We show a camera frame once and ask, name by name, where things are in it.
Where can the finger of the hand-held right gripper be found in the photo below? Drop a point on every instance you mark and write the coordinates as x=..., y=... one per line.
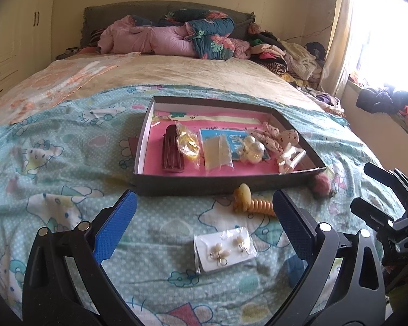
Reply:
x=384, y=175
x=374, y=215

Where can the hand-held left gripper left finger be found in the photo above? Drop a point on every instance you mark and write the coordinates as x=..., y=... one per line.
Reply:
x=110, y=234

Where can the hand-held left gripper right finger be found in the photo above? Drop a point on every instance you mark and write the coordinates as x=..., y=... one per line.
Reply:
x=292, y=225

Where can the white hair claw clip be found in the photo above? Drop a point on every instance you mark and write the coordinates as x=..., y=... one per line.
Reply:
x=289, y=158

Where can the pink polka dot hair bow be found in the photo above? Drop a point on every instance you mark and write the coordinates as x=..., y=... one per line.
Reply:
x=285, y=135

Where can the dark box with pink lining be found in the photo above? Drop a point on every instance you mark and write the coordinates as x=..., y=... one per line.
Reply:
x=190, y=185

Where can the brown hair claw clip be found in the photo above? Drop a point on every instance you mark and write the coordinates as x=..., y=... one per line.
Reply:
x=171, y=149

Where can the clear plastic packet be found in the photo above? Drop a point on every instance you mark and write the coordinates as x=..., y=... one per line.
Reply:
x=217, y=151

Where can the yellow spiral hair clip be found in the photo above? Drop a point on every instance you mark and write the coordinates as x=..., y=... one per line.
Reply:
x=258, y=207

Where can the pink fuzzy pom pom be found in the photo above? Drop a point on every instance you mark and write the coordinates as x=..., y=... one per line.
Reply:
x=323, y=185

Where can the cartoon cat print blanket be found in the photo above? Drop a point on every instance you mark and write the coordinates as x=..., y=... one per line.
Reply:
x=71, y=176

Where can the dark clothes on windowsill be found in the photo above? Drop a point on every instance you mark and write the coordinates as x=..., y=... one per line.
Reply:
x=380, y=100

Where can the pearl earrings card packet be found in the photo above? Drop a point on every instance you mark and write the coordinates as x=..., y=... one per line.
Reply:
x=210, y=248

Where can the crumpled purple and white clothes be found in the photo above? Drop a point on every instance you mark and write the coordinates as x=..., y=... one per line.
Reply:
x=326, y=103

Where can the cream curtain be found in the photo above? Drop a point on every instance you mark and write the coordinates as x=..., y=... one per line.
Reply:
x=338, y=40

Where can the pile of clothes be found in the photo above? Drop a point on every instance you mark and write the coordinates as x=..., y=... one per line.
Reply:
x=292, y=57

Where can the pink floral print sheet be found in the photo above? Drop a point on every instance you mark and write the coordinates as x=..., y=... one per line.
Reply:
x=54, y=81

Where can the beige bedspread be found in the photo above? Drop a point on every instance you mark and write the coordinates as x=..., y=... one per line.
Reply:
x=207, y=71

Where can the dark nightstand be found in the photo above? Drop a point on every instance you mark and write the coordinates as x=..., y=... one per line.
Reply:
x=68, y=52

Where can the pink quilt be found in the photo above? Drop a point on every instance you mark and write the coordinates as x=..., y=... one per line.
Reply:
x=156, y=40

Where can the dark floral quilt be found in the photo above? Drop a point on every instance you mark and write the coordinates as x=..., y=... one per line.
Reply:
x=210, y=32

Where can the grey padded headboard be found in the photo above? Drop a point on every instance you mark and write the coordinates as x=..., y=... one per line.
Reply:
x=102, y=13

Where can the cream built-in wardrobe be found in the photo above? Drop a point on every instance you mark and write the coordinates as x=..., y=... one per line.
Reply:
x=13, y=23

